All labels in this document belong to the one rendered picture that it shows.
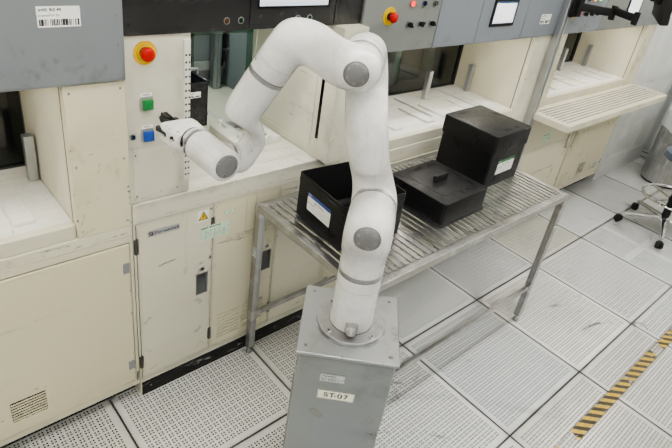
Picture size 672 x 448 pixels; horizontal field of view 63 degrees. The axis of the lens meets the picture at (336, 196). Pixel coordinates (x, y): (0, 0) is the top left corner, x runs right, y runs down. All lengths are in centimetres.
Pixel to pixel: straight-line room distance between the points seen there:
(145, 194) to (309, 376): 77
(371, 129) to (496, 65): 215
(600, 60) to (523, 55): 153
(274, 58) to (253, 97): 11
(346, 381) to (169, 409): 97
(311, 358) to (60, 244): 82
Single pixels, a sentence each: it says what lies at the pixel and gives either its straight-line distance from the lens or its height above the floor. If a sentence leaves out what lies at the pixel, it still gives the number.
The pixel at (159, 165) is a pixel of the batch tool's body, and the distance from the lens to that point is 183.
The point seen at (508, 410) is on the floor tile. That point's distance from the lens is 262.
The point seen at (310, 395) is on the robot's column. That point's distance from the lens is 163.
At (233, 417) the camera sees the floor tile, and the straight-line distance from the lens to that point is 233.
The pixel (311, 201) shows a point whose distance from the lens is 194.
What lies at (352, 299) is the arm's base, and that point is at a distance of 148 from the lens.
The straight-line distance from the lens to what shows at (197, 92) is 217.
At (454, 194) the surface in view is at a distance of 218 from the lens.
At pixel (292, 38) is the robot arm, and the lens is 122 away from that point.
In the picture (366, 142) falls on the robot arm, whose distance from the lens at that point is 126.
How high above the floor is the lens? 183
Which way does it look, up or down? 29 degrees down
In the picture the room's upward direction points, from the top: 9 degrees clockwise
